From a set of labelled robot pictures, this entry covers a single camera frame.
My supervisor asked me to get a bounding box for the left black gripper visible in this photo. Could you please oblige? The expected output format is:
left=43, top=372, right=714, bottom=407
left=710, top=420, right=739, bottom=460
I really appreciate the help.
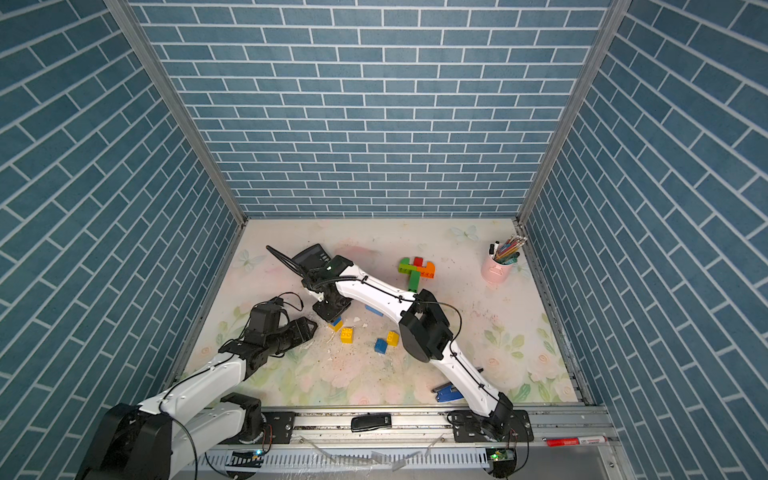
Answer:
left=264, top=315, right=319, bottom=356

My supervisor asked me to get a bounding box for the light blue long lego brick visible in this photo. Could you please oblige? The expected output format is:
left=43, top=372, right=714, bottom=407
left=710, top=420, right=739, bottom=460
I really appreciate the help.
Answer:
left=365, top=305, right=384, bottom=317

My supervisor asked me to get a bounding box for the orange long lego brick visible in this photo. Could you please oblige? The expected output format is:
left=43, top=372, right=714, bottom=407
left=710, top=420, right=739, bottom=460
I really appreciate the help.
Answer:
left=419, top=266, right=435, bottom=278

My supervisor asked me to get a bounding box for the lime long lego brick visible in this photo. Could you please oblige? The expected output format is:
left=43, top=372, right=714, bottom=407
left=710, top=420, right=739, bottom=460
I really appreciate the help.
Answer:
left=398, top=263, right=421, bottom=274

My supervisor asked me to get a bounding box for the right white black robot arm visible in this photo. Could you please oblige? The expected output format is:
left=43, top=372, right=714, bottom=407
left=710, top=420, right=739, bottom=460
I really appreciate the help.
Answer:
left=266, top=244, right=533, bottom=442

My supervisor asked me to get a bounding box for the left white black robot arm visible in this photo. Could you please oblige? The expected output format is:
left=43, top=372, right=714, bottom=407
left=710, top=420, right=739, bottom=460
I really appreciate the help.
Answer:
left=77, top=297, right=318, bottom=479

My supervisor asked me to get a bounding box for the black desk calculator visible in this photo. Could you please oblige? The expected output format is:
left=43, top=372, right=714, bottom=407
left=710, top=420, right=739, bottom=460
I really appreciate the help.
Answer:
left=292, top=244, right=331, bottom=271

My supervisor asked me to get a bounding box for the blue black stapler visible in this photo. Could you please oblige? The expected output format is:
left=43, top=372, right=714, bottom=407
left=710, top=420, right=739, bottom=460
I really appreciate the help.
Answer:
left=431, top=383, right=464, bottom=403

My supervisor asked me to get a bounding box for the pink pencil cup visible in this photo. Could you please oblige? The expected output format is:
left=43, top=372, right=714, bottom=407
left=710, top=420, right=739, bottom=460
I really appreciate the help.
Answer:
left=480, top=254, right=514, bottom=285

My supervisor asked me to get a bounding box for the coloured pencils bundle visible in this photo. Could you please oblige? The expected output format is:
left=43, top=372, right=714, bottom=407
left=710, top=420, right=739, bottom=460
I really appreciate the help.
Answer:
left=489, top=235, right=527, bottom=265

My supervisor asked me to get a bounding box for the red marker pen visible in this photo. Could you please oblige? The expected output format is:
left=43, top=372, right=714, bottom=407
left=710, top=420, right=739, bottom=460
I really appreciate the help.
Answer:
left=545, top=435, right=608, bottom=448

